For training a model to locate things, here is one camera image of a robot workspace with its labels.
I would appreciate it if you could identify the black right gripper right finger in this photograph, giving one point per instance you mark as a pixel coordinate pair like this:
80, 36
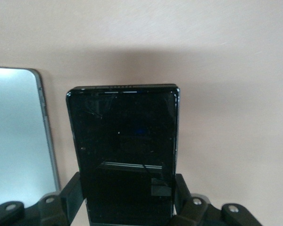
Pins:
198, 214

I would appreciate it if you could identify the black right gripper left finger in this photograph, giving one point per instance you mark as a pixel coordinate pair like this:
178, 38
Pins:
61, 209

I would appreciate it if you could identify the black smartphone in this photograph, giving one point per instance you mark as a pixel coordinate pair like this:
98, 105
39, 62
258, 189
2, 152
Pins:
122, 131

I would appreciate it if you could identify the silver closed laptop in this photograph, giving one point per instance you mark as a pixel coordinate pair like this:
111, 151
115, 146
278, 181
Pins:
16, 131

